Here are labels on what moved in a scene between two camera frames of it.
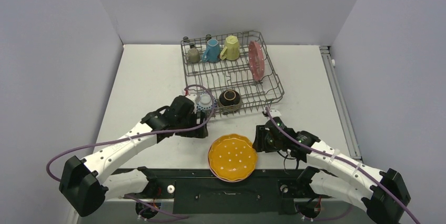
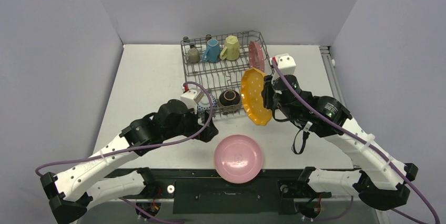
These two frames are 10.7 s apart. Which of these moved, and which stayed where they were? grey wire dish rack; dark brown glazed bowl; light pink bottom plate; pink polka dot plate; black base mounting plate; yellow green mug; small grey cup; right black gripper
Moved: light pink bottom plate; right black gripper
Stayed: yellow green mug; black base mounting plate; pink polka dot plate; dark brown glazed bowl; grey wire dish rack; small grey cup
